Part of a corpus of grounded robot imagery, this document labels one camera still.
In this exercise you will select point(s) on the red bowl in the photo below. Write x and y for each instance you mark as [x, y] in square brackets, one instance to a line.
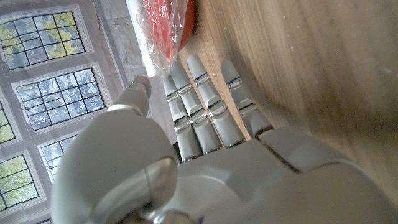
[186, 28]

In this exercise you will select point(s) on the clear plastic bag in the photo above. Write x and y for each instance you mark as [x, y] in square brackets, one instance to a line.
[140, 37]

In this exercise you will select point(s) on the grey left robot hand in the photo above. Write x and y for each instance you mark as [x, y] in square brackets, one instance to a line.
[264, 180]

